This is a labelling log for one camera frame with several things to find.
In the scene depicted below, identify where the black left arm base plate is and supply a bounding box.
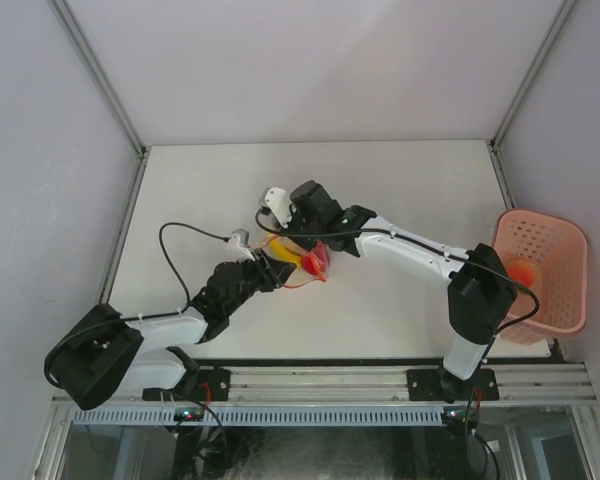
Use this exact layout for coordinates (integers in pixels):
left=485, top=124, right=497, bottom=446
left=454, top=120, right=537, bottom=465
left=142, top=367, right=231, bottom=404

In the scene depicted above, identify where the pink plastic basket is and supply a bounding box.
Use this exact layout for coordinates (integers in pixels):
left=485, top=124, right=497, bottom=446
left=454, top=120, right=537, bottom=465
left=492, top=208, right=588, bottom=345

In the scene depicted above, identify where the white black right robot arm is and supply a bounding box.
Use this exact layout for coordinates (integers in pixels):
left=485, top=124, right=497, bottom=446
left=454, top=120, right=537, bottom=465
left=262, top=180, right=517, bottom=402

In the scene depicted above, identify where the left aluminium corner post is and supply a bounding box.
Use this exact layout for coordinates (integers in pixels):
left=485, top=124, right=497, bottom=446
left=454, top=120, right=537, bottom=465
left=47, top=0, right=149, bottom=161

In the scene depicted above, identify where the perforated grey cable duct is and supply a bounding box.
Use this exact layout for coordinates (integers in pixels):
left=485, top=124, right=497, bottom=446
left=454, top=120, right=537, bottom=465
left=71, top=403, right=445, bottom=427

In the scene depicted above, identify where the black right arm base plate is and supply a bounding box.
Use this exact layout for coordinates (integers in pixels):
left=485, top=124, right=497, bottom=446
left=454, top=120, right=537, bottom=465
left=406, top=367, right=500, bottom=403

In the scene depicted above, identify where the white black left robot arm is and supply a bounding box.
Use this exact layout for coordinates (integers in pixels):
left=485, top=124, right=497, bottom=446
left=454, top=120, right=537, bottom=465
left=43, top=250, right=296, bottom=410

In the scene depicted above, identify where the clear zip top bag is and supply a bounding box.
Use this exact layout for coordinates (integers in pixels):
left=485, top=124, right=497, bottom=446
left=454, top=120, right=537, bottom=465
left=261, top=234, right=331, bottom=290

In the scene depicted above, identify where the red fake apple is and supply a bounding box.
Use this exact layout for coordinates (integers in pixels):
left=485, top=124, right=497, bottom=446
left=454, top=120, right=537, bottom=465
left=304, top=242, right=330, bottom=276

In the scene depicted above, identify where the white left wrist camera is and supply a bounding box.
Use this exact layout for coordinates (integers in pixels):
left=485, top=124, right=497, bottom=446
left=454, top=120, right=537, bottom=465
left=226, top=228, right=255, bottom=261

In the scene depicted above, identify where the aluminium corner frame post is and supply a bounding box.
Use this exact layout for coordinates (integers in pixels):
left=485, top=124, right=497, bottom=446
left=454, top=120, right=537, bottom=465
left=487, top=0, right=581, bottom=154

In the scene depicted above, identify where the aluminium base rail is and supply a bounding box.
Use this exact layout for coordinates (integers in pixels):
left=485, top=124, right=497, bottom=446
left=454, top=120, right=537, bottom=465
left=54, top=364, right=596, bottom=404

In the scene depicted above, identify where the yellow fake banana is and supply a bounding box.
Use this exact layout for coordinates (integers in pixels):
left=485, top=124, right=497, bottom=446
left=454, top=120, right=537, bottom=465
left=268, top=238, right=302, bottom=267

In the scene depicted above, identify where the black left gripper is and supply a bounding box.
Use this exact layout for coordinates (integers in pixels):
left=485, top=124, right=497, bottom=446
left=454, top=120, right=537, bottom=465
left=224, top=248, right=295, bottom=316

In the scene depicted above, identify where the orange fake peach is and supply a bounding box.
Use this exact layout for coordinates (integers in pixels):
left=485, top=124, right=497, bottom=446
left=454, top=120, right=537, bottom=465
left=506, top=259, right=539, bottom=288

